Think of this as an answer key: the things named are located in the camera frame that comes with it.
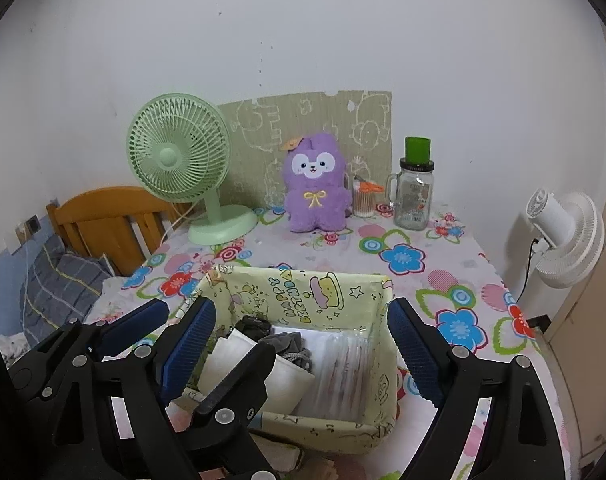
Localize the white floor fan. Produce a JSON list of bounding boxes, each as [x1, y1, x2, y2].
[[526, 188, 605, 289]]

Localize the grey plaid pillow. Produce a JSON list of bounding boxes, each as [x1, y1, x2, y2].
[[20, 232, 116, 346]]

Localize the grey socks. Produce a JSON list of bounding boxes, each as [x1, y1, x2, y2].
[[255, 332, 314, 373]]

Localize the purple plush toy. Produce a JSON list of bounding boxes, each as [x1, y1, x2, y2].
[[282, 131, 351, 234]]

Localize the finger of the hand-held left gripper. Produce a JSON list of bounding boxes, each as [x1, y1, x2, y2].
[[10, 298, 170, 401], [175, 341, 277, 480]]

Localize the black cloth bundle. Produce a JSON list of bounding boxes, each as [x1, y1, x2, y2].
[[233, 315, 274, 343]]

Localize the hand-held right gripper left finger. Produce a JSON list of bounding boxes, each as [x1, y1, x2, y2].
[[53, 296, 217, 480]]

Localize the clear plastic packet stack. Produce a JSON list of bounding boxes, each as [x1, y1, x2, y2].
[[295, 327, 376, 418]]

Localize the black fan cable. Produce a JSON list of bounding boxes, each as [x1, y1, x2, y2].
[[519, 236, 541, 306]]

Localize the white cloth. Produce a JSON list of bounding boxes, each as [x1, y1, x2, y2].
[[198, 330, 316, 411]]

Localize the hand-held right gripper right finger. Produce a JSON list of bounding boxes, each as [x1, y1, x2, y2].
[[387, 297, 571, 480]]

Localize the green desk fan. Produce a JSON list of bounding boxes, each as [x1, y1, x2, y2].
[[127, 92, 258, 245]]

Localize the yellow fabric storage box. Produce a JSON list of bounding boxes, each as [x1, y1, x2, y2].
[[175, 264, 398, 456]]

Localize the wooden chair back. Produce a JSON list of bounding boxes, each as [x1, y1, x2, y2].
[[46, 186, 194, 277]]

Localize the white fan cable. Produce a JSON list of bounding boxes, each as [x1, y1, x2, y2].
[[160, 202, 194, 246]]

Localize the green patterned cardboard panel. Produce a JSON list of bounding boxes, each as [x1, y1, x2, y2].
[[217, 90, 392, 211]]

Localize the clear cotton swab jar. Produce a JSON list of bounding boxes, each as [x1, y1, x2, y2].
[[352, 176, 378, 219]]

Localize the glass jar with green lid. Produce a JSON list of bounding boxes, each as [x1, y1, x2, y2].
[[384, 136, 436, 231]]

